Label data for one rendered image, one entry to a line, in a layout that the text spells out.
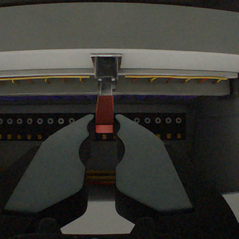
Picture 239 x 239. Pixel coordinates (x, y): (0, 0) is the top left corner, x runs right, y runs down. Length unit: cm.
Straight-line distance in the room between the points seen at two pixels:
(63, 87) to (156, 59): 11
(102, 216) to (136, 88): 15
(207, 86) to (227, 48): 7
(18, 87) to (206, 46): 21
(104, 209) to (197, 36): 20
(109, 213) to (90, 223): 2
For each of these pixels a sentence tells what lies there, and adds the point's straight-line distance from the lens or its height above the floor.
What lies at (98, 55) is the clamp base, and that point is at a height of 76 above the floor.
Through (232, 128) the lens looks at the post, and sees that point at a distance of 30.
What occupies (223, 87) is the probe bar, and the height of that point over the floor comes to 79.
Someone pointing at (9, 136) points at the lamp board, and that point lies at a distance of 40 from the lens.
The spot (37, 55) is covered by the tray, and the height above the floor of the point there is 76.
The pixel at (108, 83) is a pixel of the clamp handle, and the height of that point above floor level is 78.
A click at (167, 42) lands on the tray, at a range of 17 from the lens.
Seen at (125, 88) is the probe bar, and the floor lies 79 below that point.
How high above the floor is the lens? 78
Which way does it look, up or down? 14 degrees up
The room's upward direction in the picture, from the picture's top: 180 degrees counter-clockwise
